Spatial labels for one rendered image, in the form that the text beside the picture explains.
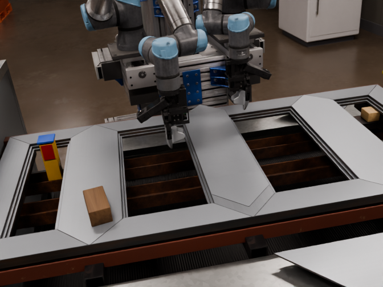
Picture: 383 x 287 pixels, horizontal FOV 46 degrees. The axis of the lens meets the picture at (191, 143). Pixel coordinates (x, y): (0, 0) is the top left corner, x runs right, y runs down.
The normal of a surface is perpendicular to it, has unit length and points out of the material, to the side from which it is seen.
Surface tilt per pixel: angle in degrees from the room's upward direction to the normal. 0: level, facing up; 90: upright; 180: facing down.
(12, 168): 0
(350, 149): 0
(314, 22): 90
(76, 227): 0
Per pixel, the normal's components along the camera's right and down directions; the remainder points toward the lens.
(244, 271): -0.07, -0.88
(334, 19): 0.26, 0.44
